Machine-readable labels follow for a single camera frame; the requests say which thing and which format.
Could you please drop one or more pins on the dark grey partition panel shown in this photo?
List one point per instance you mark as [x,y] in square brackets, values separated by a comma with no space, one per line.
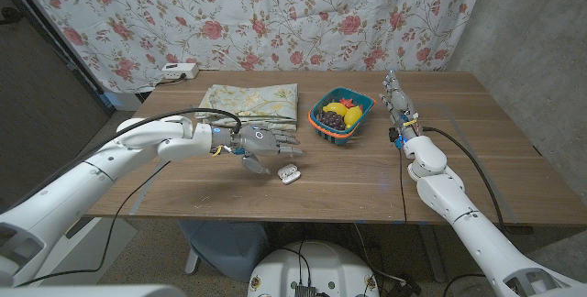
[41,104]

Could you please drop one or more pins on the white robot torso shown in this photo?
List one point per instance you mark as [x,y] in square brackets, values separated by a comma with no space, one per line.
[321,265]

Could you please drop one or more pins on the black power adapter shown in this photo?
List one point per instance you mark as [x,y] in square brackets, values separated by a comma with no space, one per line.
[403,290]

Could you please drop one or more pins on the rose print backdrop curtain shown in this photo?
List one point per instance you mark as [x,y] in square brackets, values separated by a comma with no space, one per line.
[275,13]

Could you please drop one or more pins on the purple toy grapes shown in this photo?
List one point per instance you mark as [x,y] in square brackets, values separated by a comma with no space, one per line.
[331,120]

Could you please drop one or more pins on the yellow toy lemon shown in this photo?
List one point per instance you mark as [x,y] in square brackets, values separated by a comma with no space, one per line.
[353,116]
[335,108]

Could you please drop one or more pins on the white power strip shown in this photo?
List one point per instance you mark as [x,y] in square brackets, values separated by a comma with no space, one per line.
[180,70]

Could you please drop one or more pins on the blue-grey stool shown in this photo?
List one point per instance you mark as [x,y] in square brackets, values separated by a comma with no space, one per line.
[224,246]

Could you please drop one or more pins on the teal basket with orange rim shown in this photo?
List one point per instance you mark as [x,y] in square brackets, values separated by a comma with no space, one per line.
[337,137]

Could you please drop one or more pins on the folded pale floral cloth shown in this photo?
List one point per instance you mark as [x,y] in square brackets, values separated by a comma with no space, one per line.
[252,104]

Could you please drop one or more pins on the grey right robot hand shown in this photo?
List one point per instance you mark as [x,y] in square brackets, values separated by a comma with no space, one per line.
[400,104]

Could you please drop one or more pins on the white AirPods case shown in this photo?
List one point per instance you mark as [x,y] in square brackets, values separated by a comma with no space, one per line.
[289,174]

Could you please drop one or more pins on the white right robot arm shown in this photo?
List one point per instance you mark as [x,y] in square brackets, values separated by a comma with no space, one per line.
[468,223]

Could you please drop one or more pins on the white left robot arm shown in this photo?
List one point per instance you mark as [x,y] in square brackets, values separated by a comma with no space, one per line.
[82,191]

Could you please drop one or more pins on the red toy fruit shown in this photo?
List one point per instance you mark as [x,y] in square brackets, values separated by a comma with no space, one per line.
[347,103]

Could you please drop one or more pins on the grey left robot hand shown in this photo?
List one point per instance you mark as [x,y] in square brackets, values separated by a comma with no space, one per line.
[259,141]

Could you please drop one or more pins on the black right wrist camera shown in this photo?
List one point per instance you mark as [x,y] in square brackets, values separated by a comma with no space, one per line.
[395,137]

